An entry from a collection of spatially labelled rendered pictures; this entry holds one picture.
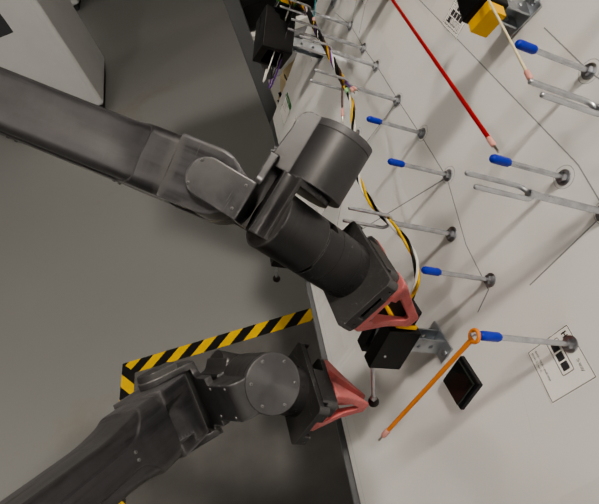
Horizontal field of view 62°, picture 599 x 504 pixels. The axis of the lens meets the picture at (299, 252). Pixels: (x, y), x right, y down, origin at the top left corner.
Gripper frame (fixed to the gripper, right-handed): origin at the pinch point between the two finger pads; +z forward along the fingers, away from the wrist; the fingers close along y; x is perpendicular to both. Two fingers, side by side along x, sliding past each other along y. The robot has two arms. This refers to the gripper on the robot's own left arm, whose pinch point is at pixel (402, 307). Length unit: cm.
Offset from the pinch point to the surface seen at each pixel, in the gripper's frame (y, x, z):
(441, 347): -1.2, 1.0, 8.1
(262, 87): 96, 4, 7
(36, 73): 322, 119, -34
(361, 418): 4.2, 18.9, 16.7
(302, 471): 48, 82, 81
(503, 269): -2.1, -10.2, 3.3
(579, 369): -14.5, -9.2, 3.5
